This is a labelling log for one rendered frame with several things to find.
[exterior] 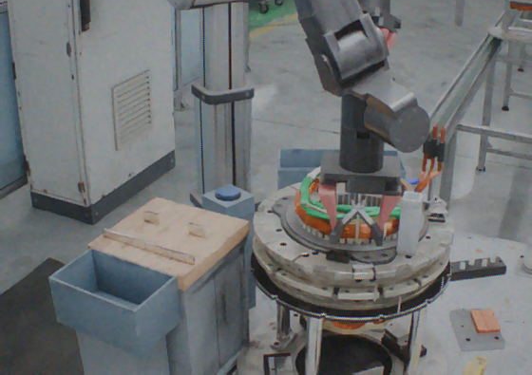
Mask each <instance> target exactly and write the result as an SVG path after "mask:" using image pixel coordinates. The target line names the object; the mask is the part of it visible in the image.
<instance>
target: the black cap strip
mask: <svg viewBox="0 0 532 375"><path fill-rule="evenodd" d="M484 259H486V260H487V262H486V267H483V266H482V263H483V260H484ZM490 260H491V257H487V258H476V259H474V265H473V266H471V265H468V264H469V260H466V261H455V262H450V263H451V267H452V273H451V277H450V281H449V282H454V281H458V280H468V279H478V278H481V277H488V276H498V275H505V273H506V264H505V263H504V262H503V261H502V259H501V258H500V257H499V256H497V257H496V261H495V263H493V262H491V261H490ZM462 262H465V269H464V270H461V269H460V264H461V263H462Z"/></svg>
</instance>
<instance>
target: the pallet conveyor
mask: <svg viewBox="0 0 532 375"><path fill-rule="evenodd" d="M522 13H523V19H519V17H521V16H520V15H521V14H522ZM528 16H529V11H523V10H522V11H518V10H517V9H512V10H511V12H510V16H509V19H510V22H509V26H510V27H516V26H517V23H518V24H522V28H526V29H527V26H531V27H530V28H531V29H532V21H528ZM503 17H504V11H503V13H502V14H501V15H500V17H499V18H498V20H497V21H496V22H495V24H494V25H493V26H492V27H493V28H496V27H497V26H498V25H499V24H500V21H502V18H503ZM490 36H491V35H490V34H489V33H487V34H486V36H485V37H484V39H483V40H482V41H481V43H480V44H479V45H478V46H477V48H476V49H475V50H474V52H473V54H472V55H471V56H470V58H469V59H468V60H467V62H466V63H465V65H464V66H463V67H462V69H461V71H460V72H459V73H458V74H457V77H455V78H454V79H453V82H452V83H450V85H449V87H448V89H446V92H445V93H444V94H443V95H442V97H441V98H440V100H439V101H438V102H437V104H435V105H434V106H433V108H432V110H431V111H430V112H429V113H428V116H429V120H430V121H432V120H433V118H434V116H435V115H436V114H437V113H438V111H439V109H440V107H441V106H443V103H444V102H445V100H446V99H447V97H448V96H449V94H450V93H451V91H452V90H453V89H454V88H455V85H456V84H457V83H459V80H460V79H462V77H463V75H464V73H466V70H467V69H468V68H469V66H470V65H471V63H472V62H473V60H474V59H475V58H476V56H477V55H478V53H479V51H480V50H481V49H482V47H483V46H484V45H485V42H486V41H487V40H488V38H489V37H490ZM504 43H505V40H501V39H498V38H496V37H493V39H492V40H491V42H490V43H489V45H488V46H487V48H486V49H485V51H484V53H483V54H482V56H481V58H480V59H479V60H478V61H477V64H476V65H475V66H474V68H472V69H471V71H470V73H469V74H468V75H467V78H466V79H465V81H464V83H463V84H462V86H460V89H459V90H458V91H457V93H456V94H455V96H454V97H453V100H452V101H451V102H450V103H449V104H448V107H447V108H446V109H445V112H444V113H443V115H442V116H440V119H439V121H437V122H436V124H435V125H437V127H438V125H439V128H437V129H438V132H437V138H438V139H439V141H440V140H441V133H440V127H441V128H442V126H443V128H444V127H445V128H446V133H445V139H444V141H445V142H446V147H445V162H443V170H442V173H441V180H440V188H439V196H438V198H439V199H441V200H444V201H445V202H446V204H447V206H448V207H449V200H450V192H451V185H452V178H453V170H454V163H455V148H456V141H457V134H458V131H462V132H467V133H472V134H478V135H481V138H480V145H479V157H478V165H477V166H476V170H477V172H476V174H475V175H478V176H481V175H482V173H483V171H485V167H484V165H485V159H486V153H487V152H488V153H493V154H498V155H504V156H508V157H512V158H517V159H531V160H532V154H529V153H524V152H520V151H513V150H505V149H500V148H496V147H492V145H491V142H490V141H489V140H488V137H493V138H499V139H503V140H509V141H517V142H523V143H528V144H532V135H528V134H524V133H518V132H514V131H508V130H502V129H498V128H492V127H489V123H490V117H491V105H492V99H493V87H494V76H495V70H496V68H495V65H496V61H497V62H504V63H506V66H507V68H506V72H505V84H504V89H503V90H504V94H503V107H502V110H509V108H508V105H509V96H516V97H522V98H527V99H532V94H526V93H520V92H517V91H515V90H514V89H513V88H512V86H511V80H512V69H513V65H518V66H519V68H518V71H520V72H523V66H532V61H529V60H525V59H530V60H532V56H528V54H527V53H526V51H525V46H526V44H521V51H520V59H515V58H514V53H515V51H514V47H515V42H509V41H508V44H509V46H508V51H507V55H508V56H501V55H498V54H499V53H500V51H501V49H502V48H503V45H504ZM484 79H485V80H486V83H485V89H484V107H483V111H484V113H483V119H482V126H480V125H477V124H471V123H465V122H461V120H462V117H463V115H464V114H465V113H466V111H467V109H468V107H469V105H470V104H471V102H472V99H474V97H475V95H476V92H478V90H479V87H480V86H481V85H482V83H483V80H484Z"/></svg>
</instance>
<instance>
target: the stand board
mask: <svg viewBox="0 0 532 375"><path fill-rule="evenodd" d="M145 210H146V211H149V212H153V213H157V214H159V216H160V225H158V224H154V223H150V222H148V221H144V214H143V211H145ZM188 223H194V224H198V225H200V226H203V227H205V231H206V237H205V238H203V237H200V236H197V235H193V234H189V230H188ZM109 230H112V231H115V232H118V233H121V234H127V235H130V236H133V237H136V238H138V239H142V240H144V241H148V242H151V243H154V244H157V245H161V246H163V247H166V248H170V249H173V250H176V251H179V252H182V253H187V254H190V255H193V256H195V266H193V265H190V264H186V263H183V262H180V261H178V260H175V259H171V258H168V257H165V256H162V255H158V254H156V253H151V252H148V251H145V250H142V249H138V248H136V247H132V246H129V245H127V244H124V243H122V242H120V241H117V240H114V239H111V238H109V237H106V236H103V235H100V236H99V237H97V239H95V240H94V241H92V242H90V243H89V244H87V248H88V249H90V248H91V247H93V248H95V249H98V250H101V251H104V252H106V253H112V254H114V255H117V256H119V257H122V258H126V259H128V260H131V261H134V262H137V263H140V264H143V265H145V266H148V267H151V268H154V269H157V270H160V271H163V272H168V273H172V274H174V275H176V276H177V279H178V287H179V289H180V290H183V291H185V290H186V289H187V288H190V286H191V285H192V284H193V283H194V282H195V281H196V280H199V279H200V277H201V276H202V275H203V274H204V273H205V272H208V271H209V270H210V268H211V267H212V266H213V265H215V264H216V263H217V262H219V261H220V260H221V258H222V257H224V256H225V255H226V254H227V253H228V252H229V251H231V250H233V249H234V248H235V247H236V245H237V244H238V243H239V242H240V241H242V240H243V238H244V237H245V236H246V235H248V234H249V233H250V222H249V221H248V220H244V219H240V218H237V217H233V216H227V215H223V214H219V213H215V212H212V211H208V210H204V209H201V208H197V207H194V206H189V205H185V204H181V203H178V202H175V201H171V200H167V199H164V198H160V197H155V198H154V199H152V200H151V201H149V202H148V203H146V205H144V206H143V207H142V208H141V209H138V210H137V211H136V212H134V213H133V214H131V216H129V217H127V218H126V219H124V220H122V221H121V222H119V223H118V224H117V225H116V226H114V227H113V228H111V229H109Z"/></svg>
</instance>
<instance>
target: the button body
mask: <svg viewBox="0 0 532 375"><path fill-rule="evenodd" d="M238 189H239V188H238ZM216 190H217V189H216ZM216 190H213V191H212V192H209V193H207V194H205V195H202V209H204V210H208V211H212V212H215V213H219V214H223V215H227V216H233V217H237V218H240V219H244V220H248V221H249V222H250V233H249V234H248V235H247V264H248V273H249V309H251V308H254V307H255V306H256V283H255V282H254V280H253V279H252V276H251V273H250V256H251V253H252V251H253V236H254V235H255V233H254V214H255V196H254V195H252V194H250V193H248V192H245V191H243V190H241V189H239V190H240V192H241V197H240V198H239V199H238V200H234V201H221V200H218V199H216V198H215V192H216Z"/></svg>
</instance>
